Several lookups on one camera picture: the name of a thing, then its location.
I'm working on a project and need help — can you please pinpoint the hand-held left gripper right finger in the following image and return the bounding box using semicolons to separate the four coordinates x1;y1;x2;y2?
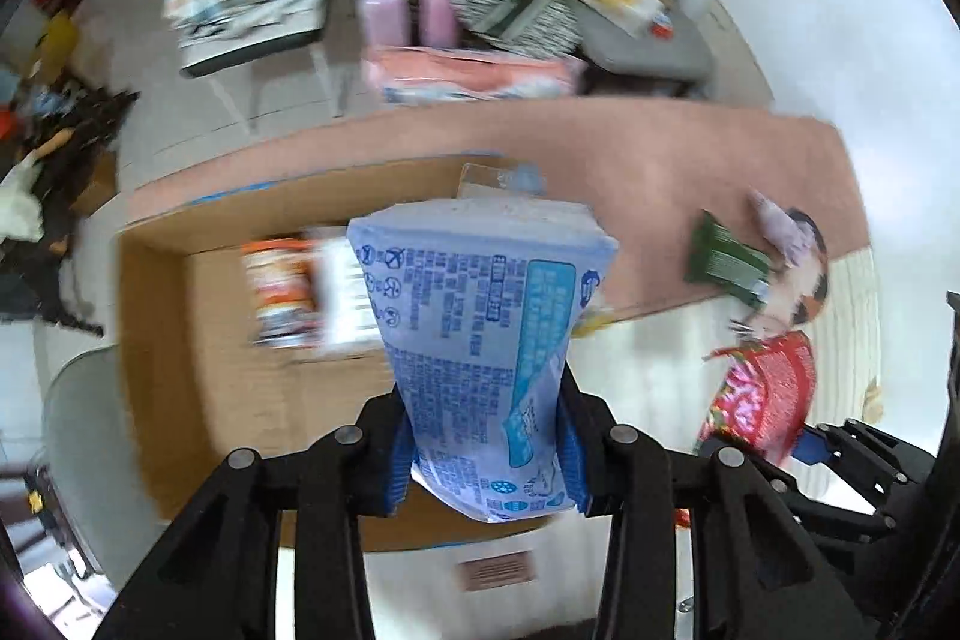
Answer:
556;364;872;640

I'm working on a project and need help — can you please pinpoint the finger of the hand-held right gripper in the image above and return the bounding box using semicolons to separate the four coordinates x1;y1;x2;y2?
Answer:
793;418;938;515
756;460;901;545

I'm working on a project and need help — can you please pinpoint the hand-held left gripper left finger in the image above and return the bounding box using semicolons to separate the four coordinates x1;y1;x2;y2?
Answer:
94;385;415;640

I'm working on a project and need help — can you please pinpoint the red snack packet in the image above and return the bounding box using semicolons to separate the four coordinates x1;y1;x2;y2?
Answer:
694;331;818;470

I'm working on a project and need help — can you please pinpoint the light blue tissue packet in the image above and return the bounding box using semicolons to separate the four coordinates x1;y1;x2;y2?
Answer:
346;197;620;525

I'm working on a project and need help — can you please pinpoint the brown cardboard box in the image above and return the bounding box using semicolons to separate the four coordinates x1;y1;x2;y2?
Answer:
116;152;627;555

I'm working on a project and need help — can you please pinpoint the white woven mat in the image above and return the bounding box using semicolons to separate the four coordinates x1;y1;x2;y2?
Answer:
804;246;883;435

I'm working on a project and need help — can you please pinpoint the purple cartoon print packet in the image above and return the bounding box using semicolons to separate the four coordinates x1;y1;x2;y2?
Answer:
731;190;833;341

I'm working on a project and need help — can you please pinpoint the white printed packet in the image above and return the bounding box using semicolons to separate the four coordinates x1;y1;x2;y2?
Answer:
310;231;388;360

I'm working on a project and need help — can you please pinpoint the green snack packet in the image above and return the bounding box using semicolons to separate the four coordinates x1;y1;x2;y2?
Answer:
686;210;773;311

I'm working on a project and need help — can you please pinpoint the orange labelled packet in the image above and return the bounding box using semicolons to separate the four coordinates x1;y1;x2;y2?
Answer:
240;237;320;348

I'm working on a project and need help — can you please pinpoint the clear plastic bag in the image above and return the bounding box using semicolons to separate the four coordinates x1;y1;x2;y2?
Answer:
457;161;548;203

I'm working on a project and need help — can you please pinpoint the grey round chair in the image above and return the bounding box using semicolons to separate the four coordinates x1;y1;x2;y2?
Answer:
41;344;175;592

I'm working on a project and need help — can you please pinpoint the pink table mat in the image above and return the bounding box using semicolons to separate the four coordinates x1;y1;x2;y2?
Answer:
124;94;871;320

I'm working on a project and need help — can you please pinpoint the large pink packet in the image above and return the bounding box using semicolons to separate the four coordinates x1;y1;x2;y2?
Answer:
363;45;587;104

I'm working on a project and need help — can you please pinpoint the dark seat chair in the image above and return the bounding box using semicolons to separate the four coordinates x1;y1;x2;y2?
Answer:
178;0;355;124

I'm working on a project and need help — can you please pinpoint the dark clutter pile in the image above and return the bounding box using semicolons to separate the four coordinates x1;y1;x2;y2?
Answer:
0;83;140;335

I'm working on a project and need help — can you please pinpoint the pink bottle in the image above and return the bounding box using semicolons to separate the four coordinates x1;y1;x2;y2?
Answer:
358;0;413;49

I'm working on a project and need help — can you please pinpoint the white cloth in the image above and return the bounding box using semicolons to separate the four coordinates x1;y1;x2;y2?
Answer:
0;151;47;241

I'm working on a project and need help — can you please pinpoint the yellow container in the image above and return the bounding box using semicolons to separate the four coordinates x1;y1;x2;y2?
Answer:
37;10;80;80

